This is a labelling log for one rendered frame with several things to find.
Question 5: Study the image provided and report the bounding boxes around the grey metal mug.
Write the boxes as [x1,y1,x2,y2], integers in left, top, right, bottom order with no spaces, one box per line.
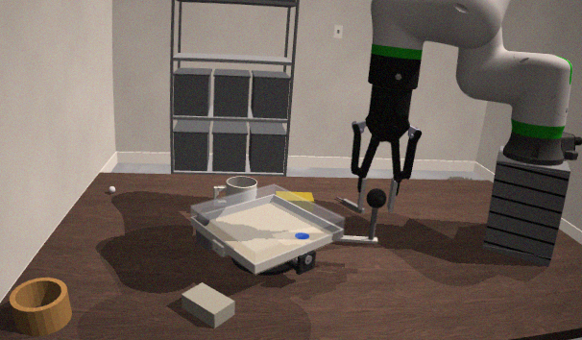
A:
[213,176,257,200]

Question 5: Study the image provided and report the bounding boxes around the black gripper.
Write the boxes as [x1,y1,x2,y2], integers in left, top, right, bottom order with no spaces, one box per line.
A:
[351,85,422,212]

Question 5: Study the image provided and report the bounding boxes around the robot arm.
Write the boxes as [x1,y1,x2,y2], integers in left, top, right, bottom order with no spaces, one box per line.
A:
[368,0,582,166]

